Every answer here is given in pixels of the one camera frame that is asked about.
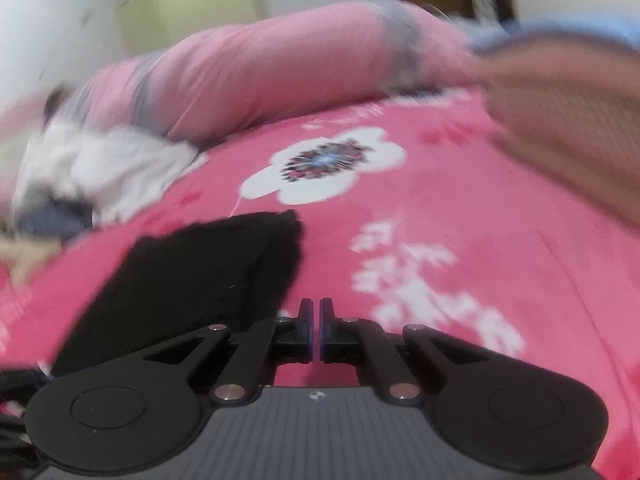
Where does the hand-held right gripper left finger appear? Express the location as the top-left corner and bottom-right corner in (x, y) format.
(145, 299), (315, 405)

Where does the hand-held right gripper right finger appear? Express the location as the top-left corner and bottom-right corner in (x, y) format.
(320, 299), (493, 405)

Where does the black garment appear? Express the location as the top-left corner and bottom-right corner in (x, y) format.
(50, 210), (306, 376)

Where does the pink floral bed sheet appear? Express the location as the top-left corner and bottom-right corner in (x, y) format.
(0, 87), (640, 480)

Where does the white cloth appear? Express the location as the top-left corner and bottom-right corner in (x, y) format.
(12, 120), (208, 226)

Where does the pink and grey quilt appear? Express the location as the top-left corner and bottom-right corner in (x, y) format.
(65, 0), (481, 146)

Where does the pale yellow wardrobe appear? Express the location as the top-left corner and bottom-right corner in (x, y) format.
(117, 0), (263, 56)

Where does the blue folded cloth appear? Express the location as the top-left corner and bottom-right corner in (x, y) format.
(470, 15), (640, 56)

